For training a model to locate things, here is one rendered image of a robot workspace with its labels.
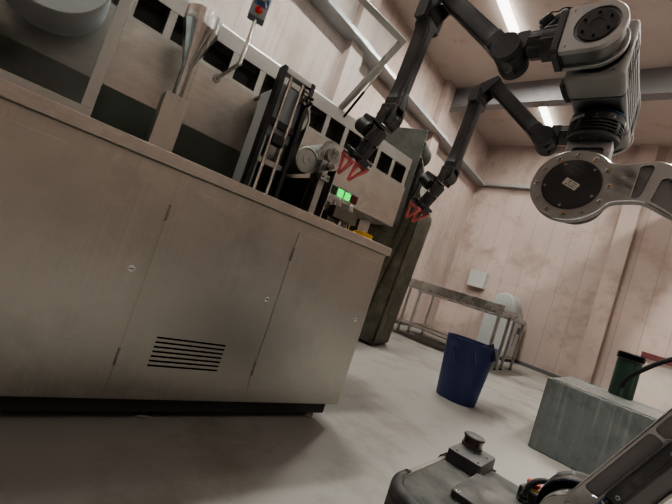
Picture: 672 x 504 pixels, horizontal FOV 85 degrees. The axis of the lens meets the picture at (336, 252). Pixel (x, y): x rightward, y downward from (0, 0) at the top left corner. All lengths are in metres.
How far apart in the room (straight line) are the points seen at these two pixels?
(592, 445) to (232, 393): 2.23
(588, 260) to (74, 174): 9.25
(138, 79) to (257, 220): 0.86
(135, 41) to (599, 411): 3.19
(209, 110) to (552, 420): 2.78
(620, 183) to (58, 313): 1.55
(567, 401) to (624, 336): 6.43
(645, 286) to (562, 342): 1.88
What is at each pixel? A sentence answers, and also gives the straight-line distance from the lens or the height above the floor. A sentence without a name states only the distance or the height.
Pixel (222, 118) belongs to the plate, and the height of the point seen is 1.25.
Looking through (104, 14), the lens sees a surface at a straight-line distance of 1.40.
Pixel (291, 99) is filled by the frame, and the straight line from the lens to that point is 1.68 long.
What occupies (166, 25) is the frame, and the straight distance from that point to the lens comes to 2.03.
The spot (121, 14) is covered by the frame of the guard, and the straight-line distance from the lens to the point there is 1.40.
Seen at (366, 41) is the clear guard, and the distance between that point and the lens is 2.24.
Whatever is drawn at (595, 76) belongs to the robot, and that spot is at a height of 1.38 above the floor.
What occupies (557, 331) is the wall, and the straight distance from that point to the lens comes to 9.42.
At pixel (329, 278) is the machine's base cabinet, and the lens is 1.61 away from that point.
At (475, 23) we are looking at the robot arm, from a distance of 1.35.
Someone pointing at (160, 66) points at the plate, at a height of 1.32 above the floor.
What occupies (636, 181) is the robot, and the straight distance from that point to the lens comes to 1.18.
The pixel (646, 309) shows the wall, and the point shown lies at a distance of 9.38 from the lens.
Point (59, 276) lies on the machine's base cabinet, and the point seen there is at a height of 0.45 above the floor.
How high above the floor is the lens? 0.71
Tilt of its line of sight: 3 degrees up
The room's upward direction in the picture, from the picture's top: 18 degrees clockwise
